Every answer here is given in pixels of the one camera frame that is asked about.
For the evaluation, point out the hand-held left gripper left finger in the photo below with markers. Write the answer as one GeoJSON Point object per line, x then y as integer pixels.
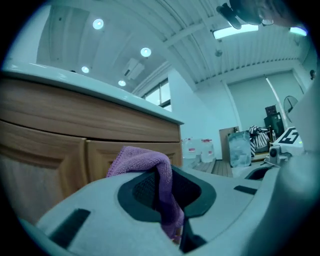
{"type": "Point", "coordinates": [105, 225]}

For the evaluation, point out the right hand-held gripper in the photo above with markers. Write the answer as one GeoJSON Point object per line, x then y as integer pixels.
{"type": "Point", "coordinates": [290, 136]}

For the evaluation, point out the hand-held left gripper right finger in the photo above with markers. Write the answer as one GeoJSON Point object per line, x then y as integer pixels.
{"type": "Point", "coordinates": [225, 220]}

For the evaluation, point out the purple cloth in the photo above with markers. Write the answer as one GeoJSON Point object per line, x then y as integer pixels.
{"type": "Point", "coordinates": [140, 160]}

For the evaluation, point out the black white striped fabric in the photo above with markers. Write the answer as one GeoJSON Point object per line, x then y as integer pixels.
{"type": "Point", "coordinates": [257, 140]}

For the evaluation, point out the clear plastic bag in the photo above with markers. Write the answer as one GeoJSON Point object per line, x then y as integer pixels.
{"type": "Point", "coordinates": [238, 150]}

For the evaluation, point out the wooden slatted platform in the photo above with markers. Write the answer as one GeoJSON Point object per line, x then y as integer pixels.
{"type": "Point", "coordinates": [221, 167]}

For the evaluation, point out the brown wooden board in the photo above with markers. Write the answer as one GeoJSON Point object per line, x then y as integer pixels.
{"type": "Point", "coordinates": [223, 140]}

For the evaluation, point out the black machine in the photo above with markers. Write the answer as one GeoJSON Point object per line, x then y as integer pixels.
{"type": "Point", "coordinates": [272, 122]}

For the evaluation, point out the round standing fan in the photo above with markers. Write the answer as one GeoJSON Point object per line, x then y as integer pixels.
{"type": "Point", "coordinates": [287, 105]}

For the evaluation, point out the glass window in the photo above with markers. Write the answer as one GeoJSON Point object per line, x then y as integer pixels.
{"type": "Point", "coordinates": [160, 96]}

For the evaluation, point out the rectangular ceiling light panel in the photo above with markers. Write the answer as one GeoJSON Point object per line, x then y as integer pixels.
{"type": "Point", "coordinates": [297, 31]}
{"type": "Point", "coordinates": [235, 32]}

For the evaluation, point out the round ceiling light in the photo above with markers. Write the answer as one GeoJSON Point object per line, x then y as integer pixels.
{"type": "Point", "coordinates": [98, 24]}
{"type": "Point", "coordinates": [145, 52]}
{"type": "Point", "coordinates": [85, 69]}
{"type": "Point", "coordinates": [122, 83]}

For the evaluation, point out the white ceiling air conditioner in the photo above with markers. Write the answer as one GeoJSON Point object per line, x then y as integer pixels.
{"type": "Point", "coordinates": [135, 67]}

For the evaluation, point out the person's face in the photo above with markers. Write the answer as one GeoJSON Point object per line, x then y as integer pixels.
{"type": "Point", "coordinates": [275, 10]}

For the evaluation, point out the black head camera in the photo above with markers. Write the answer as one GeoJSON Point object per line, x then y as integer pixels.
{"type": "Point", "coordinates": [231, 15]}

